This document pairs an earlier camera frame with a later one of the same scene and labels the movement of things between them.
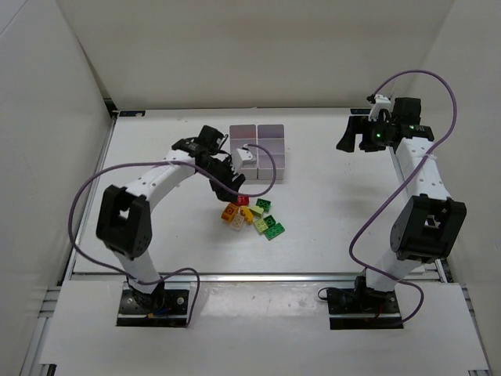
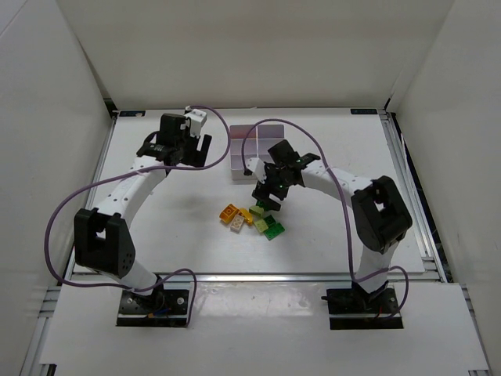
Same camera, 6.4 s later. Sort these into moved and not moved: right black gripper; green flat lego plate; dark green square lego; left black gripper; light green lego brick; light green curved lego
Moved: right black gripper; left black gripper
Not moved: light green lego brick; dark green square lego; light green curved lego; green flat lego plate
